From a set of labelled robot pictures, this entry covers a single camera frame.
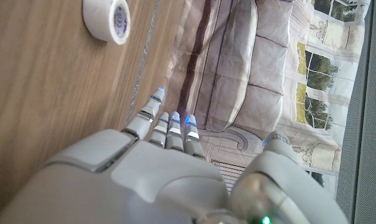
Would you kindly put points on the white tape roll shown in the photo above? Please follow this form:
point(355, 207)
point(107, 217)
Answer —
point(100, 18)

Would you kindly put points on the printed sofa room backdrop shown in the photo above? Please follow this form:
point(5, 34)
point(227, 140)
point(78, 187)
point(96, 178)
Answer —
point(237, 62)

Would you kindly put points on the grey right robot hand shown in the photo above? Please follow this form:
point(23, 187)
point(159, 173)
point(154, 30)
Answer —
point(163, 186)

